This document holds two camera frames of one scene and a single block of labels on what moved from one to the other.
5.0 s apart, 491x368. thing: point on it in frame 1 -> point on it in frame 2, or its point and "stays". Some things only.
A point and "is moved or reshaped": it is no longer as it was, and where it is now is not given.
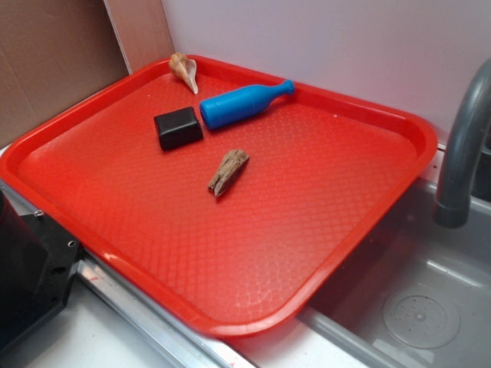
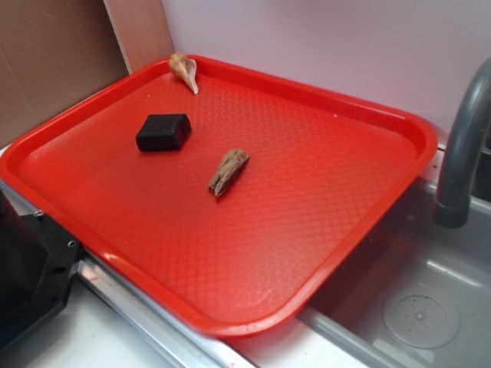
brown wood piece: [230, 168] stays
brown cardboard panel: [53, 53] stays
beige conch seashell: [186, 68] stays
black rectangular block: [178, 128] is moved or reshaped
